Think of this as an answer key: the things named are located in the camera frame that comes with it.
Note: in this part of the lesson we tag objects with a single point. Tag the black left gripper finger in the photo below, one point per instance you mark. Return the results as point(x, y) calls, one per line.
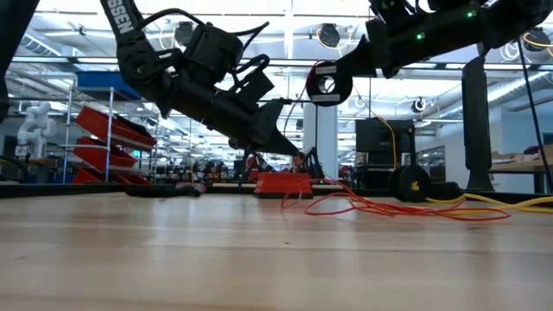
point(272, 138)

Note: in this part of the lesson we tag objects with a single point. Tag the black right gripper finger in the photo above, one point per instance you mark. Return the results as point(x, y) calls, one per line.
point(356, 62)

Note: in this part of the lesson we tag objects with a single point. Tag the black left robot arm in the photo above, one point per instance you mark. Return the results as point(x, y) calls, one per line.
point(138, 60)

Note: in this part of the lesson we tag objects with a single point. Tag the black background robot arm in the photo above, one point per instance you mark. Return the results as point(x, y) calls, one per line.
point(315, 162)

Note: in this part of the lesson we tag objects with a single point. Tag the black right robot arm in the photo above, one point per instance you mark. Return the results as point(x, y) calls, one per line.
point(518, 17)

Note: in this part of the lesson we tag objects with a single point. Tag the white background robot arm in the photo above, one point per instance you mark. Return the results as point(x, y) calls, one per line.
point(36, 129)

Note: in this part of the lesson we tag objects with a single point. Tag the red box with dark lid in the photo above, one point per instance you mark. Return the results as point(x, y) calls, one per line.
point(281, 183)

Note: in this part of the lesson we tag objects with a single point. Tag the white building column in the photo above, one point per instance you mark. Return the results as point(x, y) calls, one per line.
point(320, 138)

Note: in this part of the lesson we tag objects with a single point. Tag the long ceiling light strip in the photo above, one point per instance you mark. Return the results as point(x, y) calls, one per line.
point(294, 63)

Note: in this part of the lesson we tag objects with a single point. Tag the black monitor on stand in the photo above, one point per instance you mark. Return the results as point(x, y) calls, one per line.
point(376, 138)

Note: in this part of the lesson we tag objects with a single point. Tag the metal rack with red bins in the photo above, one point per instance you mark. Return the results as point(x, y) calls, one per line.
point(129, 135)

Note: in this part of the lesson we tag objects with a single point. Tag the black glove with red cuff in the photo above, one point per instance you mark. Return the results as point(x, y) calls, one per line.
point(151, 191)

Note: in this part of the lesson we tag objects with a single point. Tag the blue storage bin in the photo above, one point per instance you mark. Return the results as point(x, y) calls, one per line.
point(99, 80)

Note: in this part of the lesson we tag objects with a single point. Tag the black pouch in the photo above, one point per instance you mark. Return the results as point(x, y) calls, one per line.
point(445, 191)

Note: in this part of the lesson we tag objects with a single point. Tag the wooden workbench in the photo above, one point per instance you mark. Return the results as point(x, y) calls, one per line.
point(518, 166)

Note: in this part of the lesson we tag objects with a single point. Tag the black gantry frame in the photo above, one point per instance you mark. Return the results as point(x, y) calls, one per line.
point(298, 101)

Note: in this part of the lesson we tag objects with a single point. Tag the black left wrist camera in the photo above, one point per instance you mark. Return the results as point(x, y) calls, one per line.
point(214, 52)

